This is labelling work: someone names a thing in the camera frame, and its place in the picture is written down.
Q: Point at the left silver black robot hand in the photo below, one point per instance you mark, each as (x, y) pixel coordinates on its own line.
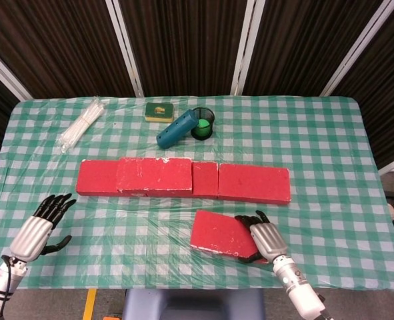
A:
(31, 236)

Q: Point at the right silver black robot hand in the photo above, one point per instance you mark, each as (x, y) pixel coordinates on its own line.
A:
(268, 240)

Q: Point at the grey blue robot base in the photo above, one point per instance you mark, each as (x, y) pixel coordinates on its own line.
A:
(193, 306)

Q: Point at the yellow floor tape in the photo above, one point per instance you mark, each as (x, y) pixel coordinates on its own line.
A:
(90, 305)

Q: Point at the green white checkered tablecloth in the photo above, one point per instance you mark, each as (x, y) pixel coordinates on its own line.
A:
(283, 133)

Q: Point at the orange object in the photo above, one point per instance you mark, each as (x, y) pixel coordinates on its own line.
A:
(113, 317)

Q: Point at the bag of white straws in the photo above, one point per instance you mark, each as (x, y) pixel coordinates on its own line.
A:
(80, 126)

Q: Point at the green object inside cup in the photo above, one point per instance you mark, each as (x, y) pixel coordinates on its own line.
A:
(203, 128)

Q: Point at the black mesh cup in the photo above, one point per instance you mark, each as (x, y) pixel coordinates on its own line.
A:
(207, 115)

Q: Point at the teal cylinder with holes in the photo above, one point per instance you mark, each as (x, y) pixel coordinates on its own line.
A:
(176, 130)

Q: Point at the green yellow sponge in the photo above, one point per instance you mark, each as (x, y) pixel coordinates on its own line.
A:
(159, 112)

